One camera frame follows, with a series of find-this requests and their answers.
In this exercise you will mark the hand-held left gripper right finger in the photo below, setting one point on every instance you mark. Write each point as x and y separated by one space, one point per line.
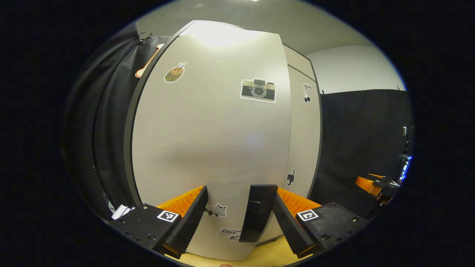
293 226

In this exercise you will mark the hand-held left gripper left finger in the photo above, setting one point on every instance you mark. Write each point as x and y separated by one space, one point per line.
187 222

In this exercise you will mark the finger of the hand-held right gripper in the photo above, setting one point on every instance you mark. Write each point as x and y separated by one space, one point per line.
375 175
369 187

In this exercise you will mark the white cabinet door cat sticker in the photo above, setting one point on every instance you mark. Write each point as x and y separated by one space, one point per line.
304 141

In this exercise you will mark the white cabinet door camera sticker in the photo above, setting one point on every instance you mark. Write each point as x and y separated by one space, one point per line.
207 129

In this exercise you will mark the white cabinet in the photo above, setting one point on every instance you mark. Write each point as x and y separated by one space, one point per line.
128 141

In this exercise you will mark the white cabinet drawer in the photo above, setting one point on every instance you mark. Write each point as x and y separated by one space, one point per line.
297 63

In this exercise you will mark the lit computer monitor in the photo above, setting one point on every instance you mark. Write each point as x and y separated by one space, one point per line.
405 168

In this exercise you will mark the black backdrop cloth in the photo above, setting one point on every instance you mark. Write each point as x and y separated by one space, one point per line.
363 129

